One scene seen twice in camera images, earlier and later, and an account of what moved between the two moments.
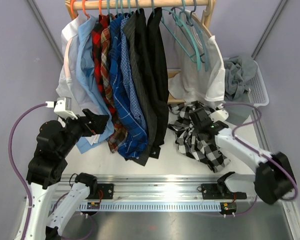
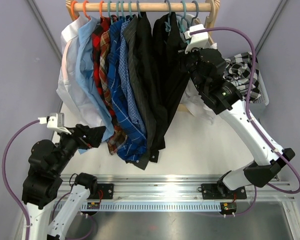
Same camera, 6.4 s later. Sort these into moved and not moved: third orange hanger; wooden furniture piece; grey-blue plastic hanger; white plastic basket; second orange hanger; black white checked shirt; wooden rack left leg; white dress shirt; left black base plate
Moved: grey-blue plastic hanger; wooden furniture piece; black white checked shirt
Not moved: second orange hanger; left black base plate; wooden rack left leg; third orange hanger; white plastic basket; white dress shirt
